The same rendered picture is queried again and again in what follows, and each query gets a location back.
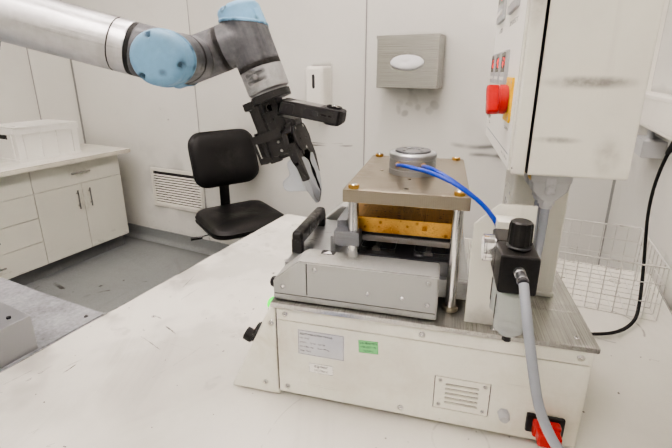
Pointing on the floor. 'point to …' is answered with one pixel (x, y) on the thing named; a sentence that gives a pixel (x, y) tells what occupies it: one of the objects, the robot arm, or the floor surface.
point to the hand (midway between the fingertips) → (319, 194)
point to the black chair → (233, 157)
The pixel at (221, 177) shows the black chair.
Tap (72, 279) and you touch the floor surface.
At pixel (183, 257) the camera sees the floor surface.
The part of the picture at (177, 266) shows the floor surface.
